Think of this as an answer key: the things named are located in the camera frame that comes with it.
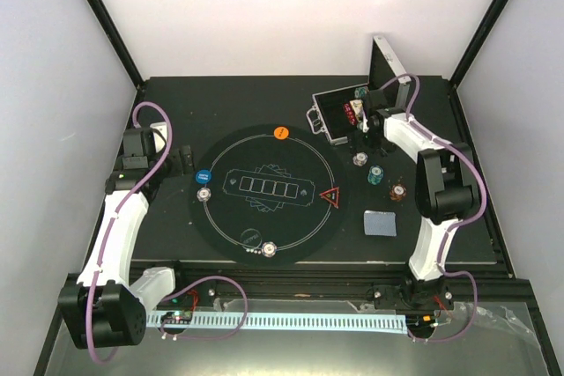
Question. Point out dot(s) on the brown poker chip stack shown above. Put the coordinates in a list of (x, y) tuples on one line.
[(397, 192)]

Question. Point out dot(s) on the teal poker chip stack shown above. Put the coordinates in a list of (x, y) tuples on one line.
[(375, 175)]

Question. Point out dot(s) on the blue small blind button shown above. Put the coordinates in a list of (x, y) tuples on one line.
[(203, 176)]

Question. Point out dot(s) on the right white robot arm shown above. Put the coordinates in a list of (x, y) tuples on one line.
[(449, 192)]

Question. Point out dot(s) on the white purple chip stack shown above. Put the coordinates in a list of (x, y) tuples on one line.
[(360, 159)]

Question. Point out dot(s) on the red triangular dealer marker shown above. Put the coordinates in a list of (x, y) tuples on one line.
[(332, 196)]

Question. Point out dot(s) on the aluminium poker chip case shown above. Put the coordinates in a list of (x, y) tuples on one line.
[(386, 78)]

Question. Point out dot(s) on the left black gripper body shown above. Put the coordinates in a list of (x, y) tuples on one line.
[(177, 165)]

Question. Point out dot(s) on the boxed card deck in case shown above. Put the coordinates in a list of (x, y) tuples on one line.
[(357, 107)]

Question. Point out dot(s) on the white chip mat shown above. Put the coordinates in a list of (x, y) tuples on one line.
[(268, 249), (204, 194)]

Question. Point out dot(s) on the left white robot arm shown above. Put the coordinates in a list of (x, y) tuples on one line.
[(103, 308)]

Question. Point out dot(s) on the light blue cable duct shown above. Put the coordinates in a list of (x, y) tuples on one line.
[(370, 323)]

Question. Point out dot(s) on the blue playing card deck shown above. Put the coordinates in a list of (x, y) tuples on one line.
[(379, 223)]

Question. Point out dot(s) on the white chip mat bottom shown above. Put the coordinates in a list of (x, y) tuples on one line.
[(268, 249)]

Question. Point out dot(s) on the teal chips case back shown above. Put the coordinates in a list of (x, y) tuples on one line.
[(361, 92)]

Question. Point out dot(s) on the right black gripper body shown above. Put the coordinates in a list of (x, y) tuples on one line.
[(376, 143)]

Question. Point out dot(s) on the orange big blind button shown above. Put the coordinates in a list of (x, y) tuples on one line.
[(281, 133)]

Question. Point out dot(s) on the round black poker mat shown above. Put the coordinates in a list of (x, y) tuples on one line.
[(264, 189)]

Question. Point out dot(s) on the small circuit board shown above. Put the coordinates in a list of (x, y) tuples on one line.
[(177, 317)]

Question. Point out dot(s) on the red dice in case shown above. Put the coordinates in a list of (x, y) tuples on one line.
[(350, 114)]

